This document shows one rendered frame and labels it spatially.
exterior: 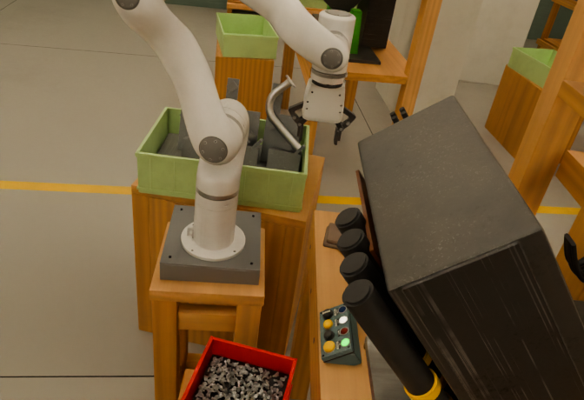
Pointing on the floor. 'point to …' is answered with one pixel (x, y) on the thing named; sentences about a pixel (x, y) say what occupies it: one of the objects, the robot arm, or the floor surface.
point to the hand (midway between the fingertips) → (318, 137)
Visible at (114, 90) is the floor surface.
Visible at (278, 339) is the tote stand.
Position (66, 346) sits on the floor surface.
